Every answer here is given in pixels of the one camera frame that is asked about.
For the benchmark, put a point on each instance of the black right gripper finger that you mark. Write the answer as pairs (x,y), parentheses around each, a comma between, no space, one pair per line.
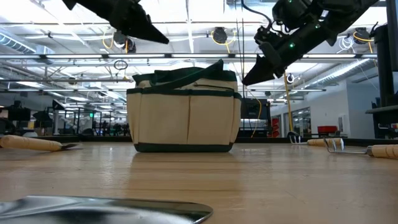
(264,70)

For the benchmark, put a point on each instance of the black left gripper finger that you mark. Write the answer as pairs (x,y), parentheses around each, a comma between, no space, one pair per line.
(140,26)

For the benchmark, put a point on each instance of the beige green-trimmed gardening bag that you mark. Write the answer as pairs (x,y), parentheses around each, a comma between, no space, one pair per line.
(164,121)

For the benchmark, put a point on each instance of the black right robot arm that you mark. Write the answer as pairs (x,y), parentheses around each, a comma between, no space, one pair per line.
(342,9)

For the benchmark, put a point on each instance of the small dark ceiling reel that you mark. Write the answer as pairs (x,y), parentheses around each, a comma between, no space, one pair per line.
(132,46)

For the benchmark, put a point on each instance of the black equipment cabinet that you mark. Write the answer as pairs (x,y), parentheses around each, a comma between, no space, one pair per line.
(252,109)

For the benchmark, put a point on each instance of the red bin stack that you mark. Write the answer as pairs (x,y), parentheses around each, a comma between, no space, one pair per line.
(275,127)

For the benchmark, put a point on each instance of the monitor with black stand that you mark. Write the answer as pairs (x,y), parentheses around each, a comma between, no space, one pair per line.
(382,62)

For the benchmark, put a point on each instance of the red box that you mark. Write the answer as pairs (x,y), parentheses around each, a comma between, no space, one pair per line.
(327,129)

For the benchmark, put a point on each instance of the grey side desk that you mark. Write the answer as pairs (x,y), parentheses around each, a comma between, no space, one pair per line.
(382,109)

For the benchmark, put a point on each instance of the dark background workstation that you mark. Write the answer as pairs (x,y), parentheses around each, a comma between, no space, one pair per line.
(18,113)

